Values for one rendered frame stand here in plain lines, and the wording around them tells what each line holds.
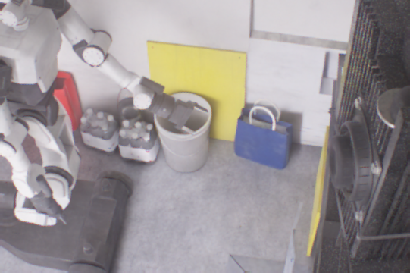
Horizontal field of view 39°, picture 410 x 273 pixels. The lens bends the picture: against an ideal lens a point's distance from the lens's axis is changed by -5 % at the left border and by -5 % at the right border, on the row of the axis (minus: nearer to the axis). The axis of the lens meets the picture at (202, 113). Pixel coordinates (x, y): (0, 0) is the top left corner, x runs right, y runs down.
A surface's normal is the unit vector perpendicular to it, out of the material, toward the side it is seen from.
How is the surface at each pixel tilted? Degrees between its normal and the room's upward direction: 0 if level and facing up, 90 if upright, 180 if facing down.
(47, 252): 0
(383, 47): 90
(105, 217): 0
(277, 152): 89
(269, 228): 0
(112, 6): 90
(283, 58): 90
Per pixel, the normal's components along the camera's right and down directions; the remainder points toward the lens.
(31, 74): 0.49, 0.61
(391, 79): -0.03, -0.65
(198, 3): -0.21, 0.74
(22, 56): 0.63, 0.17
